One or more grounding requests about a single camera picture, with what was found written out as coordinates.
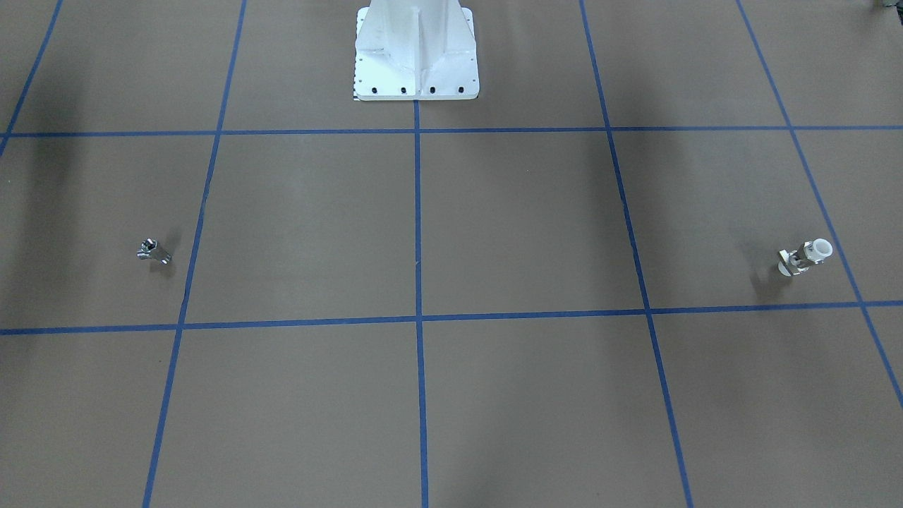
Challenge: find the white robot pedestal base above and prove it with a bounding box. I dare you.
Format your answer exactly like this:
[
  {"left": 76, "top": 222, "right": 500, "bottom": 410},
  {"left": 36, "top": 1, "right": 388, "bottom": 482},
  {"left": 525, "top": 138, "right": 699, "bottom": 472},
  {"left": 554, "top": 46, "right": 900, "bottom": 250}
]
[{"left": 353, "top": 1, "right": 480, "bottom": 101}]

